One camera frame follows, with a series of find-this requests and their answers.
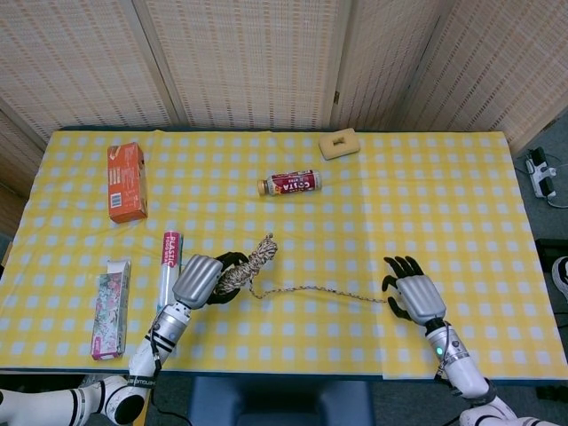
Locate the yellow white checkered tablecloth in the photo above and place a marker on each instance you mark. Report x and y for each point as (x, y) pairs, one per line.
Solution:
(399, 199)

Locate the floral pink toothpaste box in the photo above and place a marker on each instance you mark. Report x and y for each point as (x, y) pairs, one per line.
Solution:
(111, 310)

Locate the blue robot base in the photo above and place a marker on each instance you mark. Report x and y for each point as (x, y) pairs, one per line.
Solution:
(279, 401)

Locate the red Costa coffee bottle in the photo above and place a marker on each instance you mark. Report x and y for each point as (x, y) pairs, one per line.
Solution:
(293, 183)

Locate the yellow sponge with hole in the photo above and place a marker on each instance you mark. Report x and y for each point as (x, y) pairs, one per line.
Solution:
(330, 151)

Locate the black floor box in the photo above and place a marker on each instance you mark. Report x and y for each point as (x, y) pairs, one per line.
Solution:
(550, 247)

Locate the orange cardboard box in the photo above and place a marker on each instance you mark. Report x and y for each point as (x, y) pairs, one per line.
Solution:
(126, 182)

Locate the woven bamboo folding screen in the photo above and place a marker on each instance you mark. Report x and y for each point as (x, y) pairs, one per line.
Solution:
(244, 66)

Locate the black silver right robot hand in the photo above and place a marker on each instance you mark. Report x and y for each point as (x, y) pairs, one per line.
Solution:
(419, 297)

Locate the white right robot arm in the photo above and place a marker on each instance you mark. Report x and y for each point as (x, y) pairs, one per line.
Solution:
(457, 364)

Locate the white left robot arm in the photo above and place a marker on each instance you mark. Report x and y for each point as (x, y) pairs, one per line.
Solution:
(166, 330)

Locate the plastic food wrap roll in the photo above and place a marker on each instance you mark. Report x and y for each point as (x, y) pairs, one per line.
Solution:
(171, 266)

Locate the white power strip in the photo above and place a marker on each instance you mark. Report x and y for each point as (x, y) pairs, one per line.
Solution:
(539, 177)

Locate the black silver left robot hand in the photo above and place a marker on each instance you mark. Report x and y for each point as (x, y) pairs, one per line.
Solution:
(197, 279)

